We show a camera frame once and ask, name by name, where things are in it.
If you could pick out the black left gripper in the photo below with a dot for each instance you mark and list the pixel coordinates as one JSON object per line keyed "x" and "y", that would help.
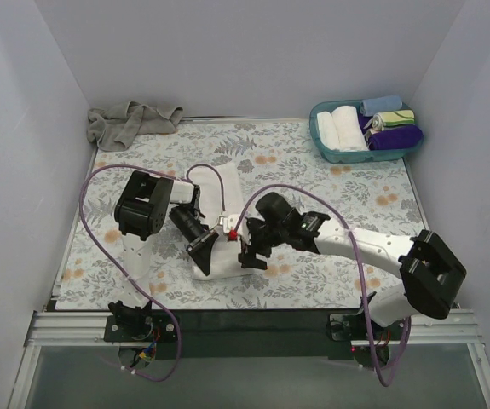
{"x": 199, "y": 242}

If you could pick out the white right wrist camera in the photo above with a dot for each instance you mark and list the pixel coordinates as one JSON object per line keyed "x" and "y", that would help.
{"x": 235, "y": 235}

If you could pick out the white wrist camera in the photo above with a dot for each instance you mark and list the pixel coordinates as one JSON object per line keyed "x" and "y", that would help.
{"x": 225, "y": 221}
{"x": 235, "y": 235}

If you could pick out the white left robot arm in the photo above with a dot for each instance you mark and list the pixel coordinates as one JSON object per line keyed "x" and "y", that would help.
{"x": 141, "y": 210}

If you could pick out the rolled light blue towel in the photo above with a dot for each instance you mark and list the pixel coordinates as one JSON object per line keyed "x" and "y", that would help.
{"x": 388, "y": 103}

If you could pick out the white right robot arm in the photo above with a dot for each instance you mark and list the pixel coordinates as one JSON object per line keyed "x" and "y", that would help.
{"x": 430, "y": 275}

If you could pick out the rolled purple towel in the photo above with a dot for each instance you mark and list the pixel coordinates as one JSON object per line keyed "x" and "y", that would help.
{"x": 402, "y": 137}

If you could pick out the rolled green striped towel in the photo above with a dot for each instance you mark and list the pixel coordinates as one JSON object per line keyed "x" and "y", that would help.
{"x": 383, "y": 120}

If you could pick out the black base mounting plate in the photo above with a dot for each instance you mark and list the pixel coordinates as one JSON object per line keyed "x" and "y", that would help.
{"x": 241, "y": 333}

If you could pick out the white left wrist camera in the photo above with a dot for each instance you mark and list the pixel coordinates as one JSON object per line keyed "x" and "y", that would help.
{"x": 225, "y": 221}

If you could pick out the floral patterned table mat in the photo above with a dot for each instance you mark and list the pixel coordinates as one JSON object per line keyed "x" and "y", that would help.
{"x": 375, "y": 196}

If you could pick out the teal plastic basket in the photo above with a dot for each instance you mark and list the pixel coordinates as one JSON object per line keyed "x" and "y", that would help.
{"x": 341, "y": 157}

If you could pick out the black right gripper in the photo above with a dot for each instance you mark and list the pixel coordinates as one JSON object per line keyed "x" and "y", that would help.
{"x": 253, "y": 238}

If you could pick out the crumpled grey towel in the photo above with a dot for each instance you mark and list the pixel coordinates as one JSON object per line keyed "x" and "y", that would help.
{"x": 116, "y": 128}

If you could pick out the white towel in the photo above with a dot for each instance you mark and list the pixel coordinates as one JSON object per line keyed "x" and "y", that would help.
{"x": 221, "y": 201}
{"x": 348, "y": 129}
{"x": 327, "y": 131}

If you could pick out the aluminium frame rail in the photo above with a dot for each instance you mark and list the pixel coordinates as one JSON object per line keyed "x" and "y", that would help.
{"x": 300, "y": 358}

